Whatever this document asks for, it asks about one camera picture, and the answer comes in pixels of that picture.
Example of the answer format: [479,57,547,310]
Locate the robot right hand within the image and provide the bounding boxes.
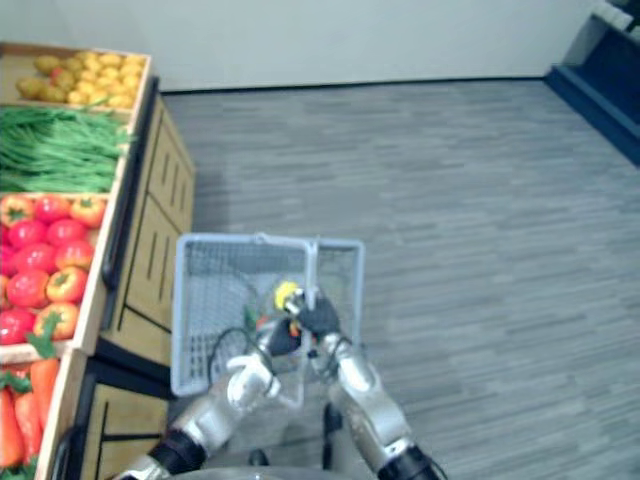
[284,288,342,344]

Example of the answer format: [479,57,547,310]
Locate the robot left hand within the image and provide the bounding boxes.
[269,317,304,357]

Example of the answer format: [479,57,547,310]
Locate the small orange carrot green top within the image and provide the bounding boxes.
[241,302,302,337]

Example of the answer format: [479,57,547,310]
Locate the grey plastic shopping basket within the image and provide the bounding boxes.
[170,233,367,410]

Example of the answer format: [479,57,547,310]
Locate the yellow vegetable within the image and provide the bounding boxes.
[273,281,300,310]

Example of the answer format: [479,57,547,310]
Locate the black robot leg part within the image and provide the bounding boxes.
[322,402,345,470]

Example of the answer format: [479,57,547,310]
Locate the low wooden stand cabinet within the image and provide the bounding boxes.
[67,357,172,480]

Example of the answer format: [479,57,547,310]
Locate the tall wooden stand cabinet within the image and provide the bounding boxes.
[94,93,197,372]

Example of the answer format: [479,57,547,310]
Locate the wooden crate of tomatoes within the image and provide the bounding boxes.
[0,191,112,364]

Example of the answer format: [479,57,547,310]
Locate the orange tomato green stem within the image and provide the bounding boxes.
[69,195,108,230]
[45,265,89,305]
[33,301,81,342]
[0,194,36,229]

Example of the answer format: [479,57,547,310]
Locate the orange red tomato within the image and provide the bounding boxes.
[54,239,96,272]

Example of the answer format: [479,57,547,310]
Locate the wooden crate of beans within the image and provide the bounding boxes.
[0,103,137,197]

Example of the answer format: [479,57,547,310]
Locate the wooden crate of carrots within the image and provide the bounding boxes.
[0,349,87,480]

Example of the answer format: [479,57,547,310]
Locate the large orange carrot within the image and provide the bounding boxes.
[0,387,26,469]
[0,369,42,460]
[26,312,62,432]

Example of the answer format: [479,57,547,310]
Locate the wooden crate of potatoes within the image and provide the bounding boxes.
[0,41,154,115]

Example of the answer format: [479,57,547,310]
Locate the green beans heap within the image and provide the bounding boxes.
[0,102,135,195]

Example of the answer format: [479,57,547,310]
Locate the reddish brown potato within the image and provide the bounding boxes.
[49,67,77,92]

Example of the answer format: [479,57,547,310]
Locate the dark blue shelf unit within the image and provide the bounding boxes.
[543,11,640,168]

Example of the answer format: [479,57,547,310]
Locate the white goods on shelf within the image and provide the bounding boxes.
[598,0,637,32]

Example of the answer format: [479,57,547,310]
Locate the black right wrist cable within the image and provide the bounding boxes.
[307,335,354,384]

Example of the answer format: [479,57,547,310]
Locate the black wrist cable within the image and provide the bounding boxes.
[206,326,277,389]
[307,335,354,384]

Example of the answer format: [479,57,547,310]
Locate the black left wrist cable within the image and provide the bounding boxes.
[206,326,277,389]

